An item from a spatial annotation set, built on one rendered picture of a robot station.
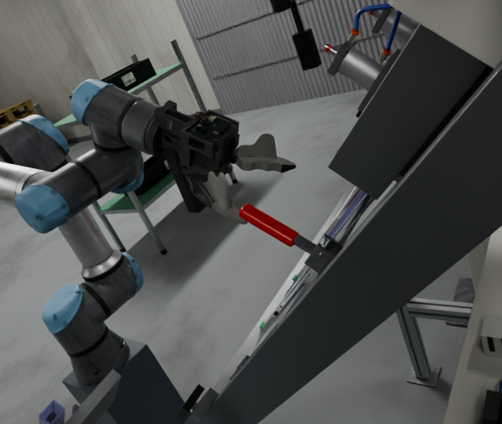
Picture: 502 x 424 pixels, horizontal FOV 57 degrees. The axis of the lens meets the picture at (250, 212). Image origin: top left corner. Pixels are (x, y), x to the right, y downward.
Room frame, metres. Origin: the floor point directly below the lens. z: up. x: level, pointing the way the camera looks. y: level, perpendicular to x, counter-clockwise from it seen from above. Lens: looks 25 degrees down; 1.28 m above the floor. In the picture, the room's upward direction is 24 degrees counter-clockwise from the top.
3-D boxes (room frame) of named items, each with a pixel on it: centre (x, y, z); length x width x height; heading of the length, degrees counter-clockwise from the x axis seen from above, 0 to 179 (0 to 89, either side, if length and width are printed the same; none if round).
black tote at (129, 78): (3.11, 0.47, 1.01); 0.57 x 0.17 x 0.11; 137
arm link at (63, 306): (1.04, 0.52, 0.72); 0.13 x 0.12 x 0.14; 128
